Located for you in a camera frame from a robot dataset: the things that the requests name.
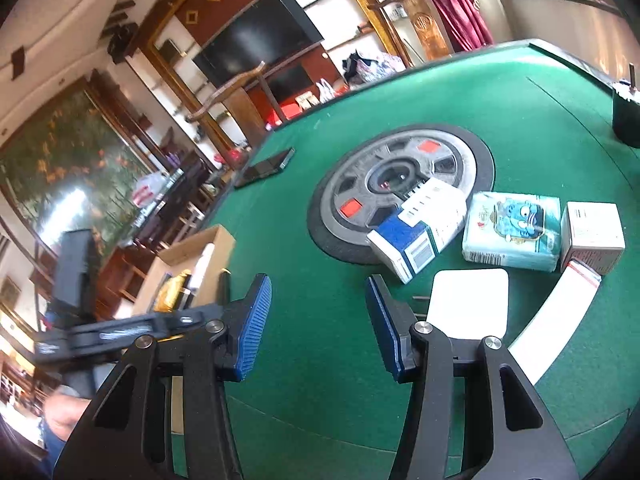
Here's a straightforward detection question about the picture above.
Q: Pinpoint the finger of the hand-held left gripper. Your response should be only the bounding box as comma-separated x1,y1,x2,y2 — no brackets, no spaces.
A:
67,302,232,358

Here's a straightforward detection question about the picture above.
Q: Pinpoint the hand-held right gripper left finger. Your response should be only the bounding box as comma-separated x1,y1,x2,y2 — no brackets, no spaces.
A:
52,272,273,480

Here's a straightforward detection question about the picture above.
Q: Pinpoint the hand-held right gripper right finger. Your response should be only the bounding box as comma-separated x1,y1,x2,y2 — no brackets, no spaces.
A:
365,275,581,480

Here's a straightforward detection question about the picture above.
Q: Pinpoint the cardboard box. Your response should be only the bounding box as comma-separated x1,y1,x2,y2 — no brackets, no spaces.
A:
134,225,237,313

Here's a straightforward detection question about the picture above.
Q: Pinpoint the person's left forearm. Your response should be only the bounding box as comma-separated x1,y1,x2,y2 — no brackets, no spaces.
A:
42,385,101,445

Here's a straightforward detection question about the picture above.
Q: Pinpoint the white flat card box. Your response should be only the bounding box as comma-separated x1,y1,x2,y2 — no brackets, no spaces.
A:
426,268,510,343

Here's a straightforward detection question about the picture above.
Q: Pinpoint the blue and white box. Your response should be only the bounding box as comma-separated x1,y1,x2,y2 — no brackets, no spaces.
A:
366,177,468,285

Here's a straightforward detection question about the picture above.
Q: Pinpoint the framed landscape painting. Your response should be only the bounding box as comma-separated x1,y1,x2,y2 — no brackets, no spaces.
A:
0,80,157,257

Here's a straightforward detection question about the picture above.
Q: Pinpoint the white plastic bag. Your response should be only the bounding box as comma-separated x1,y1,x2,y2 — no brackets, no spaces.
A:
131,172,164,208

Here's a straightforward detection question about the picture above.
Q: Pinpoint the green mahjong table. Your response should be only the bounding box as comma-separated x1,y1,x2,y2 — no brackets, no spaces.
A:
170,37,640,480

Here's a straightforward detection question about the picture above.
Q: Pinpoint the teal tissue pack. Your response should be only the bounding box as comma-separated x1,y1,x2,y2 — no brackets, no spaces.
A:
461,191,562,273

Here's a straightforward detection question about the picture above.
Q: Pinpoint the black smartphone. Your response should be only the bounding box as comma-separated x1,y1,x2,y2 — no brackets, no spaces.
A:
234,148,295,189

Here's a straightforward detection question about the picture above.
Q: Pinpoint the white box with red edge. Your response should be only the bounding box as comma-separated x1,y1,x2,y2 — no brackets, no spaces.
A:
507,259,602,386

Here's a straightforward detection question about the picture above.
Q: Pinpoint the round silver control panel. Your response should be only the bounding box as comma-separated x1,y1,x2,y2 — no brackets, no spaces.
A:
307,124,496,266

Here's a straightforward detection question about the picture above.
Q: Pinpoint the dark wooden chair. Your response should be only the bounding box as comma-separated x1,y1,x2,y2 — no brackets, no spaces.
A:
185,60,275,157

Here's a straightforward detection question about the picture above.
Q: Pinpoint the white cube box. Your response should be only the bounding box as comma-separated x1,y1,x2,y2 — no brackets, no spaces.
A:
560,201,626,276

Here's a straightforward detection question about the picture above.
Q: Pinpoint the purple plastic bag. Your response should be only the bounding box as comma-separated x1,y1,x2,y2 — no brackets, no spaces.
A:
315,79,347,106

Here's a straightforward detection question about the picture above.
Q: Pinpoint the floral cloth bag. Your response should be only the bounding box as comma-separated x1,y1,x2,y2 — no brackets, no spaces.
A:
342,50,406,86

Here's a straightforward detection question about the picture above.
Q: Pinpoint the black flat television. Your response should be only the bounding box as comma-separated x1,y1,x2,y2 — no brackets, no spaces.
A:
192,0,325,88

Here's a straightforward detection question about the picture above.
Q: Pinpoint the carved wooden chair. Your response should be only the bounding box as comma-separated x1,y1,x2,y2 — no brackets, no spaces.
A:
367,0,453,64

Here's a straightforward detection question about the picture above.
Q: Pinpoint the dark red cloth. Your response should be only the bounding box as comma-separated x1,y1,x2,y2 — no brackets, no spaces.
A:
424,0,495,53

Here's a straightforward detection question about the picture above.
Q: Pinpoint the black wall speaker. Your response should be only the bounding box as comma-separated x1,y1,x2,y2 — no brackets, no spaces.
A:
106,22,140,64

